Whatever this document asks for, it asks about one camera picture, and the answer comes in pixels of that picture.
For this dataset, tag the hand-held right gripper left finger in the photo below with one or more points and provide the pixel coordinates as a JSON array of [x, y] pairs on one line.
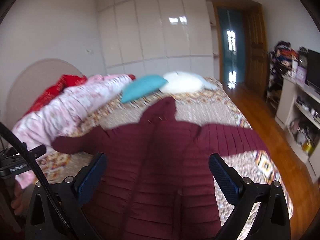
[[91, 177]]

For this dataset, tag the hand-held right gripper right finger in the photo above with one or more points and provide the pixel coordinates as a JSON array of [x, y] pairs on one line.
[[222, 177]]

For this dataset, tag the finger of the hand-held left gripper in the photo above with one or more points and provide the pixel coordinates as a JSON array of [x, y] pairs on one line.
[[38, 151]]

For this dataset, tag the maroon quilted jacket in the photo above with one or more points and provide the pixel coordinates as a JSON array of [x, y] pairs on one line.
[[162, 167]]

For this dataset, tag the pile of clothes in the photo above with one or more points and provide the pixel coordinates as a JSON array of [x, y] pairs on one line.
[[282, 55]]

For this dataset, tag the person's left hand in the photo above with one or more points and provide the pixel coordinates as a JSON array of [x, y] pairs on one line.
[[17, 197]]

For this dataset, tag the red cloth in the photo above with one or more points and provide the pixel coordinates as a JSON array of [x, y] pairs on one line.
[[50, 92]]

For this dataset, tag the pink floral quilt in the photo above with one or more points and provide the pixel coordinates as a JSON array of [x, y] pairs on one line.
[[75, 100]]

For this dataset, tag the rounded beige headboard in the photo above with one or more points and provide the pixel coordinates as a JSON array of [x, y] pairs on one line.
[[37, 80]]

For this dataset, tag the patterned bedspread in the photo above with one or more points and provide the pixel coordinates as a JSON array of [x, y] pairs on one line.
[[200, 105]]

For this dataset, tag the yellow container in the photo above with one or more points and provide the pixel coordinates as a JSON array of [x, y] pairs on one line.
[[307, 147]]

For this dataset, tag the white shelf unit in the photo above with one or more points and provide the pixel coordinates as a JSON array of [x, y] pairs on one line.
[[283, 100]]

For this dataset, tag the teal pillow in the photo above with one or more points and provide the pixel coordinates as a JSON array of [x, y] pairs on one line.
[[142, 87]]

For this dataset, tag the white fluffy pillow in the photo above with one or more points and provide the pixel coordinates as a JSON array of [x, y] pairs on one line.
[[180, 82]]

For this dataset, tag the wooden door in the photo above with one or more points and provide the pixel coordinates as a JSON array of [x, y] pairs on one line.
[[256, 55]]

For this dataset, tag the purple box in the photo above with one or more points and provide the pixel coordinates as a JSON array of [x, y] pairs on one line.
[[301, 75]]

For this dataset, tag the black television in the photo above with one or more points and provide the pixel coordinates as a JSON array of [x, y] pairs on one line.
[[313, 67]]

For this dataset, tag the white glossy wardrobe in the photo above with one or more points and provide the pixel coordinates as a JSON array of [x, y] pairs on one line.
[[150, 30]]

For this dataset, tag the wooden door frame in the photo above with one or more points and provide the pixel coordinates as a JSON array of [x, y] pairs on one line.
[[217, 30]]

